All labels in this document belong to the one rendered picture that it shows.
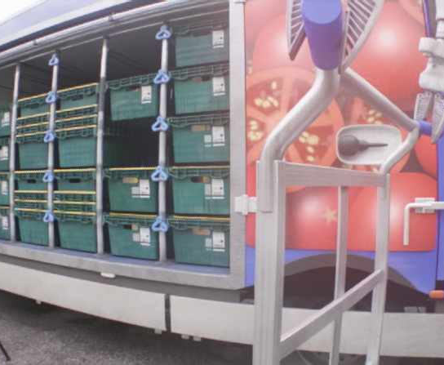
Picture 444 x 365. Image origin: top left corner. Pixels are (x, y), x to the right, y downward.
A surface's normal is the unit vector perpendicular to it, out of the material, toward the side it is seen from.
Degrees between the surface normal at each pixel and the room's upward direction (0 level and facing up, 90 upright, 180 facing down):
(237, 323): 90
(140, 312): 90
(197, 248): 98
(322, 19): 90
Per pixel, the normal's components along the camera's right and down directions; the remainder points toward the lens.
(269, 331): -0.62, -0.01
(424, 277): -0.37, -0.01
